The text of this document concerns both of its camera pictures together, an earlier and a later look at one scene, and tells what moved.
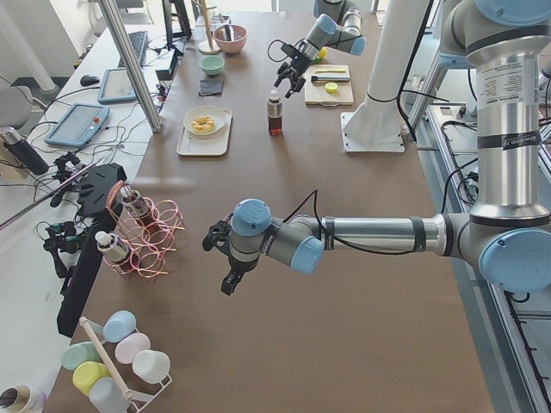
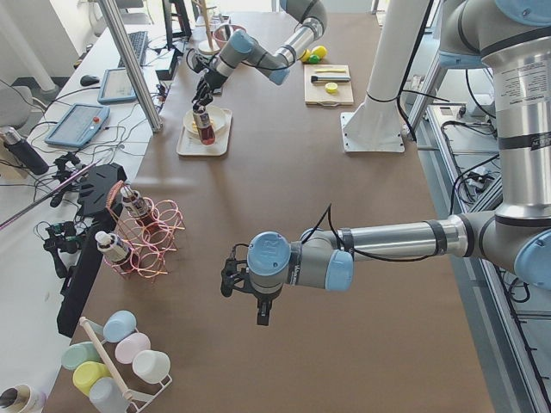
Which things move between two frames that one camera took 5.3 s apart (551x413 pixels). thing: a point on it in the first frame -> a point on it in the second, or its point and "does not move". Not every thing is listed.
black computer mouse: x=89 y=80 does not move
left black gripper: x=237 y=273 -> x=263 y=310
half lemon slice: x=331 y=88 does not move
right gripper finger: x=281 y=75 -> x=197 y=101
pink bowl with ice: x=231 y=38 does not move
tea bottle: x=275 y=114 -> x=202 y=121
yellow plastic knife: x=321 y=70 does not move
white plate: x=204 y=120 does not move
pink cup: x=127 y=347 does not move
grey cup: x=107 y=397 does not move
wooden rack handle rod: x=106 y=358 does not move
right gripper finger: x=297 y=84 -> x=207 y=99
